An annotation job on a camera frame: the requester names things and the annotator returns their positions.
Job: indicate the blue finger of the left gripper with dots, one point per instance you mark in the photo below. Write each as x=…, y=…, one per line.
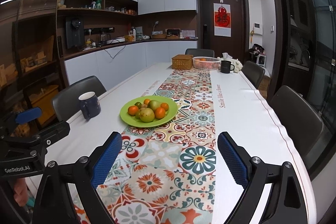
x=11, y=120

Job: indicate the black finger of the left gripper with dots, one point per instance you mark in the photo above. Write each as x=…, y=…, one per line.
x=52, y=134

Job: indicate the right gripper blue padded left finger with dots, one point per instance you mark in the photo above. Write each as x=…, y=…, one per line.
x=54, y=204

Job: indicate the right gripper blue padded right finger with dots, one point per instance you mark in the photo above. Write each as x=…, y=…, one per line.
x=285, y=202

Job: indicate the yellow pear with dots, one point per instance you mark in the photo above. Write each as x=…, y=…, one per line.
x=147, y=115

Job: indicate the green apple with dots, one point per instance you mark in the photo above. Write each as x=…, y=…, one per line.
x=154, y=104

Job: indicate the person's hand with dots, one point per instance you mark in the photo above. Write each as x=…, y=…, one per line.
x=21, y=195

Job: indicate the left dark chair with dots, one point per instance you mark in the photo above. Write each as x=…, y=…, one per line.
x=66, y=102

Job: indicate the dark blue mug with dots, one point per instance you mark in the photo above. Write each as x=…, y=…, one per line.
x=89, y=105

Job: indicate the right near chair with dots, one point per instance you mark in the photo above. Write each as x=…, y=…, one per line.
x=303, y=124

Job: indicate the orange left on plate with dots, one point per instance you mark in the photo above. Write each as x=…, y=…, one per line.
x=132, y=110

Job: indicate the orange on plate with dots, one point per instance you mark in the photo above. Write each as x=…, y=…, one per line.
x=132, y=110
x=165, y=106
x=146, y=101

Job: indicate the green citrus front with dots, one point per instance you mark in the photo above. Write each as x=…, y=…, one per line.
x=137, y=115

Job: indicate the green citrus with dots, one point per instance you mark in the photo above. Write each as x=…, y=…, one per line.
x=137, y=115
x=138, y=104

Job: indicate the green citrus back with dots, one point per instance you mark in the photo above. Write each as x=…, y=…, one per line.
x=138, y=104

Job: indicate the patterned table runner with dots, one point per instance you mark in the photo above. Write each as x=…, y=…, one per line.
x=166, y=174

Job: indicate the orange back on plate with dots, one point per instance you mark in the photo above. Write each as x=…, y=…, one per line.
x=146, y=101

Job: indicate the large orange front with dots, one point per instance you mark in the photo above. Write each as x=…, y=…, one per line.
x=160, y=113

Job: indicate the orange right on plate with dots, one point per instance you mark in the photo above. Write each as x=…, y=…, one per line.
x=165, y=106

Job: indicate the right far chair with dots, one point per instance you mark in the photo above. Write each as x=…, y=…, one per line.
x=253, y=72

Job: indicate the green plate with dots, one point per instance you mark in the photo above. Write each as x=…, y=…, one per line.
x=132, y=121

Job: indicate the black mug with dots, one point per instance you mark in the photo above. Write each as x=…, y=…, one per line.
x=226, y=67

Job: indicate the white cloth bundle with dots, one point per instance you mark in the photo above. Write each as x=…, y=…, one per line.
x=238, y=65

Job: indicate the clear plastic fruit bowl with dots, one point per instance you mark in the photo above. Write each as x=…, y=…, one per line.
x=206, y=63

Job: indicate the woven wicker basket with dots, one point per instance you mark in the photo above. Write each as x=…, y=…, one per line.
x=182, y=62

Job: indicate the far end chair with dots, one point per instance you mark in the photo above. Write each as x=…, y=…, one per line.
x=196, y=52

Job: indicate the red paper door poster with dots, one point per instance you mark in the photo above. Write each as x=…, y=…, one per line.
x=222, y=20

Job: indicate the black wall appliance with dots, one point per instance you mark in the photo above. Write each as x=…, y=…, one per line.
x=74, y=33

